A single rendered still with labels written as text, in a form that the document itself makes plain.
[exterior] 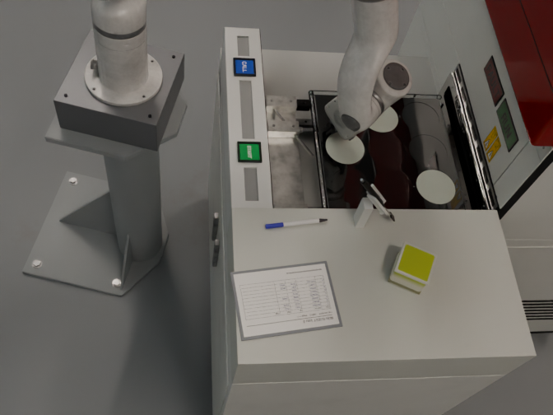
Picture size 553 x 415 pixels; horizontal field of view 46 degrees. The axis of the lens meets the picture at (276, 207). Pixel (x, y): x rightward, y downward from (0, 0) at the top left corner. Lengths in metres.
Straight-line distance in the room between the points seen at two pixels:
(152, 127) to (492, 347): 0.92
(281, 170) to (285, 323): 0.44
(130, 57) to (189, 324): 1.10
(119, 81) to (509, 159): 0.92
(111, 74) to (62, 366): 1.09
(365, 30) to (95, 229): 1.48
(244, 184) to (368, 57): 0.40
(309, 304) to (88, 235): 1.30
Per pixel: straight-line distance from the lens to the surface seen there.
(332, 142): 1.64
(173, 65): 1.72
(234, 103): 1.60
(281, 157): 1.61
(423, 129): 1.75
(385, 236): 1.46
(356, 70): 1.31
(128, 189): 1.97
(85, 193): 2.57
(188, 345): 2.31
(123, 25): 1.49
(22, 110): 2.85
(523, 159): 1.50
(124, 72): 1.58
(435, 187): 1.65
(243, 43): 1.74
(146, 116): 1.60
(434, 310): 1.42
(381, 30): 1.29
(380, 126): 1.71
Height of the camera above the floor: 2.20
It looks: 59 degrees down
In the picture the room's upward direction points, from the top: 15 degrees clockwise
